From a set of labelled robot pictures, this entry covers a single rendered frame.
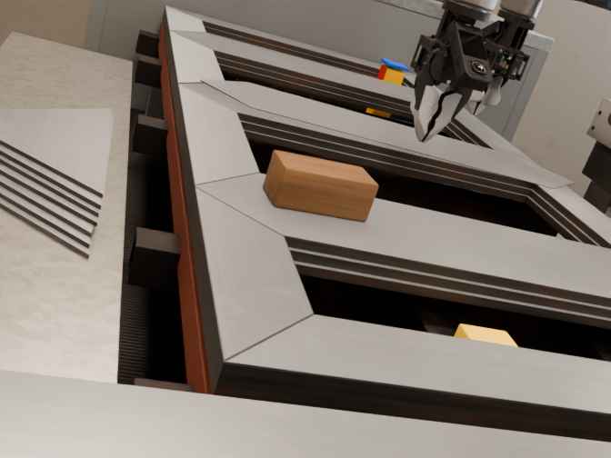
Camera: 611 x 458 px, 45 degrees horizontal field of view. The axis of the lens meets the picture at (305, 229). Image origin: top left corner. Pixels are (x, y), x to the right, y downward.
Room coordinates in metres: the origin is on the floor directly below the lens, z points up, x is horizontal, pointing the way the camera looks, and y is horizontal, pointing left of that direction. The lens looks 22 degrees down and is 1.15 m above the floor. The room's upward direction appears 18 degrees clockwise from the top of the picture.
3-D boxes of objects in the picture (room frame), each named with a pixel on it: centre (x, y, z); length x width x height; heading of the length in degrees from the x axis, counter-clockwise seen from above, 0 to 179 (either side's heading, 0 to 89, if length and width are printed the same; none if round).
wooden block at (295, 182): (0.84, 0.00, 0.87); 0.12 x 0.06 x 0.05; 114
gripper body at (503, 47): (1.54, -0.26, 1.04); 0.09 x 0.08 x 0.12; 18
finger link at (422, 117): (1.16, -0.11, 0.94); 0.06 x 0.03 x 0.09; 19
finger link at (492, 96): (1.54, -0.28, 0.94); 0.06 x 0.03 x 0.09; 18
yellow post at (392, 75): (1.97, -0.09, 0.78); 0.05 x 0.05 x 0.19; 19
